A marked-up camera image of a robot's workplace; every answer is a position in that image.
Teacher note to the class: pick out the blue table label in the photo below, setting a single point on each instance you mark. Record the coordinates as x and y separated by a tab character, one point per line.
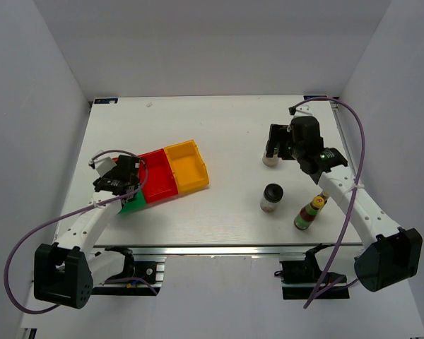
308	97
105	101

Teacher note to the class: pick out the red chili sauce bottle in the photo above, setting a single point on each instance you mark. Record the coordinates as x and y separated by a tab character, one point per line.
309	212

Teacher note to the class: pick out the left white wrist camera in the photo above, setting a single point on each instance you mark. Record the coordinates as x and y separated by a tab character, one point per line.
102	166

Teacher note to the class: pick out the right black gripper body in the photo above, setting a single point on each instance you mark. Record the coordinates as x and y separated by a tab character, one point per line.
285	138

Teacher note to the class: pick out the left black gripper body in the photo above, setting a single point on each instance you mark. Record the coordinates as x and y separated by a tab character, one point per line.
109	176

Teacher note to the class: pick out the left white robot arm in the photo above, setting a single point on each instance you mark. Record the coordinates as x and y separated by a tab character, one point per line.
67	271

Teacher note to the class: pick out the right blue table label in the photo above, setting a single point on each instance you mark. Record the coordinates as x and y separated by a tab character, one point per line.
308	97

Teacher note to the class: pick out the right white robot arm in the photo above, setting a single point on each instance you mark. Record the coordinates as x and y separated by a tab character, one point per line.
391	253

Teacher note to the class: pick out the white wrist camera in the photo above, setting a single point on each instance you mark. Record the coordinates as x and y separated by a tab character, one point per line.
300	111
102	166

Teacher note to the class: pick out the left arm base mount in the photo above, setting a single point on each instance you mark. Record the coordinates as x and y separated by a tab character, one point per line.
134	272

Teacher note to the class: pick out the yellow plastic bin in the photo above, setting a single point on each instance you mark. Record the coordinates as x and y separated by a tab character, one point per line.
188	167

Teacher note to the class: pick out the green plastic bin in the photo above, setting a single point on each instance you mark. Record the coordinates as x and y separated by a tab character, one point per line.
133	203

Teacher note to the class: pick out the red plastic bin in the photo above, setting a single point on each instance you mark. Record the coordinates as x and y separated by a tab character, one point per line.
161	182

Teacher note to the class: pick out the white spice jar black lid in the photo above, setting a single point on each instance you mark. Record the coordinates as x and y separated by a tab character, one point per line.
270	161

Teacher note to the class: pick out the left blue table label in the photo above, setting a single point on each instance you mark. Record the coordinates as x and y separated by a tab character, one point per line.
105	101

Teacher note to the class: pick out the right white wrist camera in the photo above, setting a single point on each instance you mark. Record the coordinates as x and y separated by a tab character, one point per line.
300	111

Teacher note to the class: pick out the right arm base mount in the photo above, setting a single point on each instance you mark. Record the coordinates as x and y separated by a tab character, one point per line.
299	277

